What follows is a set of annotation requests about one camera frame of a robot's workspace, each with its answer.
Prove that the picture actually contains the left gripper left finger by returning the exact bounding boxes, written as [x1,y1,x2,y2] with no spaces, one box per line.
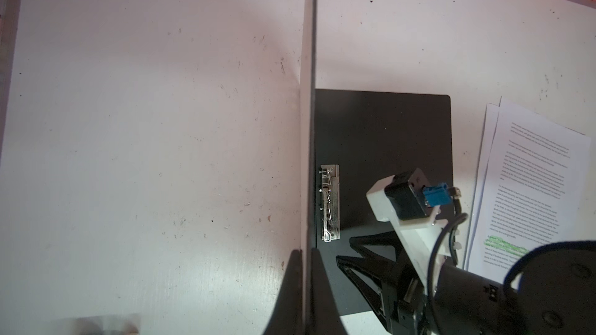
[263,250,304,335]

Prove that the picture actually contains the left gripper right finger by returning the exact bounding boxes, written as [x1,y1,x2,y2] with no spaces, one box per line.
[309,248,347,335]

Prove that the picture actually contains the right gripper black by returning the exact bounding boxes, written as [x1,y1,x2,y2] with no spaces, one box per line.
[336,231,436,334]

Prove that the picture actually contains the white folder black inside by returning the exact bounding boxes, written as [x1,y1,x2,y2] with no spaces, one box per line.
[300,0,453,316]

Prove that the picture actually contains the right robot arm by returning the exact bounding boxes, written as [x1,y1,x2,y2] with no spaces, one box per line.
[336,232,595,334]

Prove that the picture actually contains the metal folder clip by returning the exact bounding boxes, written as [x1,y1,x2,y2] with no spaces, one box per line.
[320,164,341,243]

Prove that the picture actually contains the printed paper stack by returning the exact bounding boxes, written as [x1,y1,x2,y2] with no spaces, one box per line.
[465,99,591,282]

